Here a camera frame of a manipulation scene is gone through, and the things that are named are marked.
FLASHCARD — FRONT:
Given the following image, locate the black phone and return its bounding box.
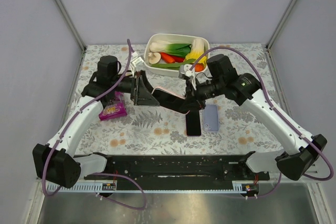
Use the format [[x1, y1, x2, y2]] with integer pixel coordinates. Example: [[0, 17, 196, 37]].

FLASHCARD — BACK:
[[185, 111, 202, 137]]

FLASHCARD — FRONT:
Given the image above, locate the lilac phone case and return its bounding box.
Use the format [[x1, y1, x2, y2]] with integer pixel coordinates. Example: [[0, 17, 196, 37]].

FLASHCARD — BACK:
[[203, 104, 219, 132]]

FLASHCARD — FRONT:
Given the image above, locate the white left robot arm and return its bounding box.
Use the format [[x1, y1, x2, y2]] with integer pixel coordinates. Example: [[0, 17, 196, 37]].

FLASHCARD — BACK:
[[33, 52, 159, 188]]

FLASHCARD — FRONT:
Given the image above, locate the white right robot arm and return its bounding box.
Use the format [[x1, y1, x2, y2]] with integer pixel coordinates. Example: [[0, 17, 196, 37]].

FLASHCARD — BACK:
[[178, 54, 330, 180]]

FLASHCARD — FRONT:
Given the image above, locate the toy orange tomato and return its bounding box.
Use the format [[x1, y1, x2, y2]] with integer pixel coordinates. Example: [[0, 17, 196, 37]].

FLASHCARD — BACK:
[[194, 63, 205, 72]]

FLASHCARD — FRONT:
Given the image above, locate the purple snack packet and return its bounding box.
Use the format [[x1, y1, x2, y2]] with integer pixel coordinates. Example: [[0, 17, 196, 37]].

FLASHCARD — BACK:
[[99, 91, 128, 121]]

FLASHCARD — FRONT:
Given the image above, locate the toy mushroom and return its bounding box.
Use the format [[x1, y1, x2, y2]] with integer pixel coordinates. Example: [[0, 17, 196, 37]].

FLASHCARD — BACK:
[[148, 52, 161, 65]]

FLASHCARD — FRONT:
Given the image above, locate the toy green bean pod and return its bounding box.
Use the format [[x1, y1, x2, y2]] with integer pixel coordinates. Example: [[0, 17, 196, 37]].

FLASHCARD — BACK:
[[151, 60, 193, 70]]

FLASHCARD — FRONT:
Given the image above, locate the toy red chili pepper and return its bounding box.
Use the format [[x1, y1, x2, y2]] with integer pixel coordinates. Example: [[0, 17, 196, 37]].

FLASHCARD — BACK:
[[160, 52, 184, 64]]

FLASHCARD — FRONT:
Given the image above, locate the white rectangular food container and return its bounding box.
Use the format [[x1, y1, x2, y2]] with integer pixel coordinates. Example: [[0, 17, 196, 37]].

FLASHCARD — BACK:
[[143, 34, 210, 78]]

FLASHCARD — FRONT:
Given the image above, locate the toy bok choy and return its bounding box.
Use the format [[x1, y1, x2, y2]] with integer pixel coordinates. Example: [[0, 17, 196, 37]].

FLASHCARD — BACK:
[[149, 41, 191, 58]]

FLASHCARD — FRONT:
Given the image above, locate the toy napa cabbage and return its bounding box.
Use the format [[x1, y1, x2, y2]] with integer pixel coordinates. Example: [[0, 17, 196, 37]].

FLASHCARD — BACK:
[[184, 38, 205, 63]]

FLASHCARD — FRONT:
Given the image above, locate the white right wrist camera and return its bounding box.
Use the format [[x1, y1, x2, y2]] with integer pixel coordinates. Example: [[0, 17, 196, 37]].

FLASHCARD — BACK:
[[178, 64, 196, 90]]

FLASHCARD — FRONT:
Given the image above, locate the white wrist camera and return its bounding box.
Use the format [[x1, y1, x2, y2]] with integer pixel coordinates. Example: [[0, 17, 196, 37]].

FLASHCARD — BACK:
[[178, 64, 196, 90], [129, 52, 144, 77]]

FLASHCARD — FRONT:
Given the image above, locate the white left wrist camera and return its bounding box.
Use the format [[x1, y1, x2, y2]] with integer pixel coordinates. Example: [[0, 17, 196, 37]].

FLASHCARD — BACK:
[[129, 52, 144, 77]]

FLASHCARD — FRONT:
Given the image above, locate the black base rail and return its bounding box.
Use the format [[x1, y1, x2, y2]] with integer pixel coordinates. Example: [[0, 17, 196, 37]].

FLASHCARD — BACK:
[[85, 155, 270, 192]]

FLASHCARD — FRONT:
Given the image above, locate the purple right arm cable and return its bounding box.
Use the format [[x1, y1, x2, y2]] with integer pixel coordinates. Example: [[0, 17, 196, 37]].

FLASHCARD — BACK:
[[188, 46, 334, 199]]

